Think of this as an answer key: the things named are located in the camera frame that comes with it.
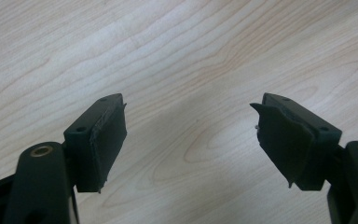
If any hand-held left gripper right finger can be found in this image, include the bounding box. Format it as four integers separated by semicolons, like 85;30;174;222
249;91;343;191

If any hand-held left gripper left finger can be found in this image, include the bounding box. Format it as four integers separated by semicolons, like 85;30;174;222
62;92;128;194

